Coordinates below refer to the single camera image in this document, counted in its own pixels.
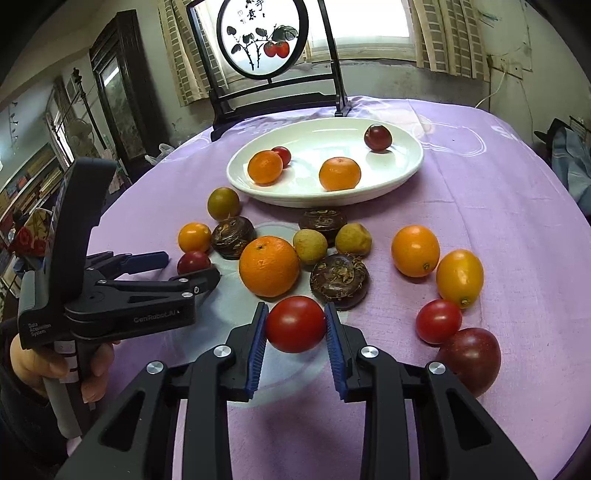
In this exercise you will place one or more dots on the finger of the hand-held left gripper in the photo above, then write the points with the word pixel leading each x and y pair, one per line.
pixel 147 261
pixel 198 281

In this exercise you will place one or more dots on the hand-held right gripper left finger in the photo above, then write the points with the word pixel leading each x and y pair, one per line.
pixel 258 355

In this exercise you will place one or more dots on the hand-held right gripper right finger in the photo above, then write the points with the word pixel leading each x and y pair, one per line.
pixel 336 360

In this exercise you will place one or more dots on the small red cherry tomato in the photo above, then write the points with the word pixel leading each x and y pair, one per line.
pixel 283 153
pixel 194 262

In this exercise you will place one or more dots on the small orange tangerine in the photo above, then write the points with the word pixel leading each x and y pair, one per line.
pixel 194 237

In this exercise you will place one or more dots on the large orange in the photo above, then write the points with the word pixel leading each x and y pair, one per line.
pixel 269 266

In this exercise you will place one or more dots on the green-brown round fruit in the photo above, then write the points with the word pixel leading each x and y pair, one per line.
pixel 223 203

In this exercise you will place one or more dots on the tan longan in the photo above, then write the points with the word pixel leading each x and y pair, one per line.
pixel 310 246
pixel 353 239

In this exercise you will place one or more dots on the orange oval kumquat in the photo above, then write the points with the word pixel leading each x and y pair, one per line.
pixel 415 250

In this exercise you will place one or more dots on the dark purple tomato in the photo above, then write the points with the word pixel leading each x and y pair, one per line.
pixel 473 360

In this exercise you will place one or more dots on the yellow oval kumquat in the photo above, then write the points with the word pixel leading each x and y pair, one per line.
pixel 460 278

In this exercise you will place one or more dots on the white oval plate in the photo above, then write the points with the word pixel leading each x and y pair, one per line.
pixel 318 138

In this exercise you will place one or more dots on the person's left hand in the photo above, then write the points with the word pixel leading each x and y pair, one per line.
pixel 94 374

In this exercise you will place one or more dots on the red floral cloth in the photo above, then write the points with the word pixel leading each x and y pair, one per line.
pixel 27 235

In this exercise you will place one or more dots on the white plastic bag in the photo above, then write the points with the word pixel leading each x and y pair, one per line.
pixel 161 151

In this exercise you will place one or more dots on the bookshelf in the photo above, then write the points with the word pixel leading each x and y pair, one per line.
pixel 32 180

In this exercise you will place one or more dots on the orange mandarin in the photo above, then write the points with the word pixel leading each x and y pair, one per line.
pixel 340 173
pixel 265 167

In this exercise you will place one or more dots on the white standing fan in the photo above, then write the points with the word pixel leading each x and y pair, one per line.
pixel 81 131

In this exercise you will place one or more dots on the dark wooden cabinet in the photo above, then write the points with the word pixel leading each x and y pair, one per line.
pixel 134 69

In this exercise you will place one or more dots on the beige checked curtain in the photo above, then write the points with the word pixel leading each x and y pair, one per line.
pixel 443 37
pixel 178 55

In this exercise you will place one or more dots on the dark red plum on plate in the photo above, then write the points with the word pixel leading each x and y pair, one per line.
pixel 378 137

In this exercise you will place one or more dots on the round painted screen black stand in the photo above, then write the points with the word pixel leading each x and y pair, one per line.
pixel 258 27

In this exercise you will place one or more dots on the window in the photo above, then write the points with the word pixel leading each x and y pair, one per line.
pixel 360 23

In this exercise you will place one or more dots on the blue clothing pile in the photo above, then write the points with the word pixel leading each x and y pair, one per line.
pixel 572 157

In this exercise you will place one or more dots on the white wall outlet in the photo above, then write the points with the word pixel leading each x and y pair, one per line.
pixel 514 70

